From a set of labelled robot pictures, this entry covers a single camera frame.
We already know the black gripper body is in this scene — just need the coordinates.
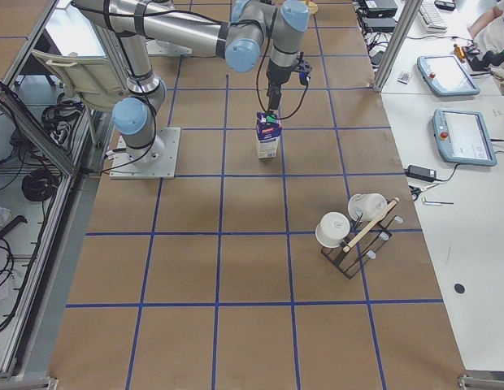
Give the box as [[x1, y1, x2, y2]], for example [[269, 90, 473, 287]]
[[266, 60, 300, 96]]

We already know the blue white milk carton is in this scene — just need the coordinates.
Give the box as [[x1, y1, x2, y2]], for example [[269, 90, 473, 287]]
[[255, 112, 282, 159]]

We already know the white ribbed cup on rack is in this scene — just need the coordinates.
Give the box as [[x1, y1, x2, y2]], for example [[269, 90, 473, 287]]
[[348, 193, 387, 222]]

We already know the wooden mug tree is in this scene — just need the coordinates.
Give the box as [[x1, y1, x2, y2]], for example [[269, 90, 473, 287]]
[[306, 0, 319, 15]]

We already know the far teach pendant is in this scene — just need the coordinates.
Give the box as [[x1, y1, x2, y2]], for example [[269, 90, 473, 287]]
[[417, 54, 480, 97]]

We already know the teach pendant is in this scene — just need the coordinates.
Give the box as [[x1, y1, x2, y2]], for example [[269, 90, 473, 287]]
[[432, 109, 497, 167], [417, 54, 480, 97]]

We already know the black power adapter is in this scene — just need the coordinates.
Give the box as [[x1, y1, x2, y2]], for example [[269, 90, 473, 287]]
[[404, 165, 437, 183]]

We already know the grey office chair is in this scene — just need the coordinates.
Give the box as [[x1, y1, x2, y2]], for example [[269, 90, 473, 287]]
[[32, 50, 128, 112]]

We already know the near teach pendant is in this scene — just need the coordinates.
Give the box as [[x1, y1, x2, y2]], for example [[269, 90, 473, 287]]
[[432, 109, 497, 167]]

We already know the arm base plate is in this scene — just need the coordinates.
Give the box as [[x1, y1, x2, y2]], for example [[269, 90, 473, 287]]
[[109, 127, 180, 180], [146, 39, 192, 57]]

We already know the wooden rack handle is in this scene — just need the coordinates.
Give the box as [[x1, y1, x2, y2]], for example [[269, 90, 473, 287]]
[[342, 197, 400, 254]]

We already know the black wire cup rack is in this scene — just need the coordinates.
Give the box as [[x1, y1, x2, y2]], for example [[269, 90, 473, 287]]
[[320, 214, 404, 280]]

